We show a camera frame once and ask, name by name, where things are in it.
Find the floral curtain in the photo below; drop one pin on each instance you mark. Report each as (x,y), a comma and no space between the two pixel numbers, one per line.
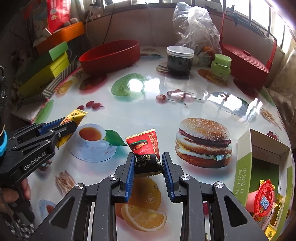
(282,91)

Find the red snack bag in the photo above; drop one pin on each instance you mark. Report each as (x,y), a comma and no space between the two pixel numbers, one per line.
(58,13)

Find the small green jar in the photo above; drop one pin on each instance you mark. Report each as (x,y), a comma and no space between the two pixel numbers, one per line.
(220,67)

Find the red oval bowl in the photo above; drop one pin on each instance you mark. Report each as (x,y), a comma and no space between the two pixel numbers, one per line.
(110,57)

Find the red basket with handle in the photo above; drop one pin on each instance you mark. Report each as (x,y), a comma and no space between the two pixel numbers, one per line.
(245,67)

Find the red candy wrapper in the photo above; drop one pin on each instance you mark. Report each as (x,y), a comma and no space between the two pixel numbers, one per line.
(144,143)

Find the striped black white box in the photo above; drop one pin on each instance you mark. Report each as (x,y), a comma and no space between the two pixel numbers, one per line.
(50,89)

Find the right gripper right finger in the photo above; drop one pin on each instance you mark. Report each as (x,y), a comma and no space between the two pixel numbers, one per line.
(171,177)

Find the pink jelly cup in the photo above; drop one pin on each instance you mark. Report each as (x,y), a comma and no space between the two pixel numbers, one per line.
(250,202)

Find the green white cardboard box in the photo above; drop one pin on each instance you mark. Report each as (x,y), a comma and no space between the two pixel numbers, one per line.
(262,156)

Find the dark jar with clear lid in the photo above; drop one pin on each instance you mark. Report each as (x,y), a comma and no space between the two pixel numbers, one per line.
(179,60)

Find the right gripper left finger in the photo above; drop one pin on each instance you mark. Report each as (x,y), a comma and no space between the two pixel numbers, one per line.
(126,178)

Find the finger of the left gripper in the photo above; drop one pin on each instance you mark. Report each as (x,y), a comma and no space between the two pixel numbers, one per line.
(49,126)
(64,131)

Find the green yellow box stack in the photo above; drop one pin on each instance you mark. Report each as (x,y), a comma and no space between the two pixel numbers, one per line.
(43,71)

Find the black candy packet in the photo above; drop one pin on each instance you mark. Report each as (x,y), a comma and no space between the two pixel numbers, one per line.
(147,165)

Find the red lidded jelly cup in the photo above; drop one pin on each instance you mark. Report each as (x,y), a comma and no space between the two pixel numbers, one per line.
(264,199)

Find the clear plastic bag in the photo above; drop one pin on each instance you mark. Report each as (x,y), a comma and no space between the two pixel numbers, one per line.
(194,28)

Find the person left hand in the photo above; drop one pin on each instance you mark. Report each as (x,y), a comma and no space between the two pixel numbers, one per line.
(10,195)

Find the orange box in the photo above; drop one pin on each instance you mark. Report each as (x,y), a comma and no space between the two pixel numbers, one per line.
(66,34)

